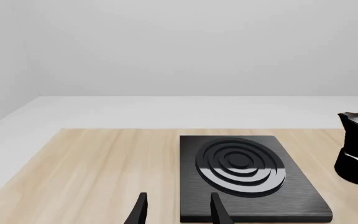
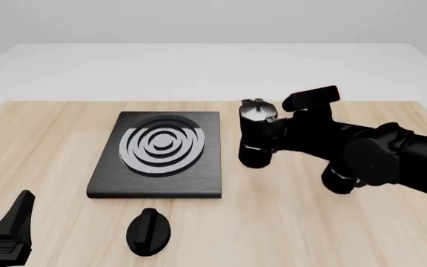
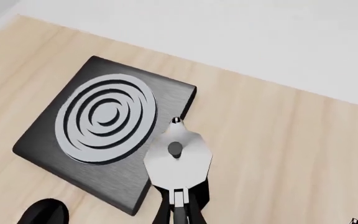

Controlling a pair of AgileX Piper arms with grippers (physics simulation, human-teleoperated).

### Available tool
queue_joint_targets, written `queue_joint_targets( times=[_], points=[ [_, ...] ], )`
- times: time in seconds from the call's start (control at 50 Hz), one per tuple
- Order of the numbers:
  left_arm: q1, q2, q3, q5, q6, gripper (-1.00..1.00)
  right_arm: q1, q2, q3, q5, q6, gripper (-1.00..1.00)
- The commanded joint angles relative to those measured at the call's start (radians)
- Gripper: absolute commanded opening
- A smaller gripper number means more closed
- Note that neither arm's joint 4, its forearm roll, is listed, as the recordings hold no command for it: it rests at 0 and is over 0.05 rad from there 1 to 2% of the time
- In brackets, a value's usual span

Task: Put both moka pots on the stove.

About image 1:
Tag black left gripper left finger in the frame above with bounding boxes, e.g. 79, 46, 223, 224
124, 192, 148, 224

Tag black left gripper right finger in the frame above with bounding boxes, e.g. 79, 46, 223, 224
209, 192, 235, 224

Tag flat black stove plate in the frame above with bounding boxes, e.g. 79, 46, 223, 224
178, 134, 333, 224

